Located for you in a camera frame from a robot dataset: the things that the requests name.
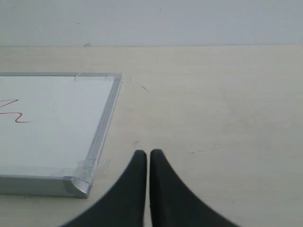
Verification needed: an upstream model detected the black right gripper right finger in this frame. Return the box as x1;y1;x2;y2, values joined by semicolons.
149;149;237;227

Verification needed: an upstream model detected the white aluminium-framed whiteboard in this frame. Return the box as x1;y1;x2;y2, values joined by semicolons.
0;72;122;198

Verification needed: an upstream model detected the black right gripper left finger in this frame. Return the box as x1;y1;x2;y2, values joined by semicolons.
64;150;147;227

